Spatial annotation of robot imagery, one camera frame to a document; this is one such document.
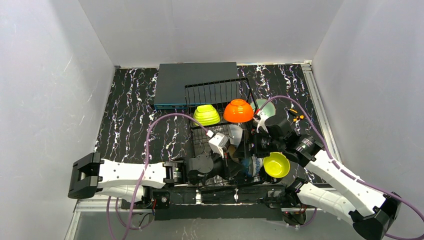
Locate orange white bowl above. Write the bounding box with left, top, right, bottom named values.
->
left=223, top=99, right=254, bottom=123

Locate pale green bowl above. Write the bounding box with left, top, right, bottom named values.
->
left=250, top=98, right=276, bottom=119

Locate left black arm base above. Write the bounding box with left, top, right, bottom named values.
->
left=114, top=188, right=171, bottom=230

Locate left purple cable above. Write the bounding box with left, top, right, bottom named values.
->
left=105, top=112, right=213, bottom=240

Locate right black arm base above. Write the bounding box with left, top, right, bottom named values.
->
left=256, top=177, right=318, bottom=229

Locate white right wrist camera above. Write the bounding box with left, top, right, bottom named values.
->
left=253, top=110, right=269, bottom=133

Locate aluminium table edge rail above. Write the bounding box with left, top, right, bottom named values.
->
left=300, top=62, right=341, bottom=161

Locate yellow green bowl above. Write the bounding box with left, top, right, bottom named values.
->
left=263, top=152, right=291, bottom=179

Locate black wire dish rack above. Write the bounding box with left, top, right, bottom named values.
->
left=185, top=77, right=256, bottom=186

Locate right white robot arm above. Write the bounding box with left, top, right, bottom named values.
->
left=250, top=115, right=401, bottom=240

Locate dark striped white bowl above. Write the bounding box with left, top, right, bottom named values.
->
left=228, top=124, right=244, bottom=147

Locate green white bowl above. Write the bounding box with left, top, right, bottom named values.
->
left=193, top=104, right=221, bottom=126

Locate purple cable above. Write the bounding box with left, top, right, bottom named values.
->
left=105, top=112, right=213, bottom=240
left=255, top=95, right=424, bottom=240

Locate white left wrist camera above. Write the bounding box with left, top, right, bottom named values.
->
left=206, top=130, right=231, bottom=158

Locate blue patterned bowl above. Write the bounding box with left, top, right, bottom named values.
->
left=246, top=156, right=263, bottom=177

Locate dark grey flat box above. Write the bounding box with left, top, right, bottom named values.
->
left=153, top=62, right=238, bottom=110

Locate dark blue beige bowl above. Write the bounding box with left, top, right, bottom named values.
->
left=226, top=144, right=249, bottom=178

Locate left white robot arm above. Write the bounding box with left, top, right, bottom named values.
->
left=67, top=152, right=244, bottom=203

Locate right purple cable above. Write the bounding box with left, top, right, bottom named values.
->
left=255, top=95, right=424, bottom=240

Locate yellow black T-handle hex key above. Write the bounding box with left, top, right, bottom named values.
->
left=287, top=108, right=305, bottom=123

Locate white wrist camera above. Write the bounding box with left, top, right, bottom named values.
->
left=253, top=110, right=269, bottom=133
left=206, top=130, right=231, bottom=158

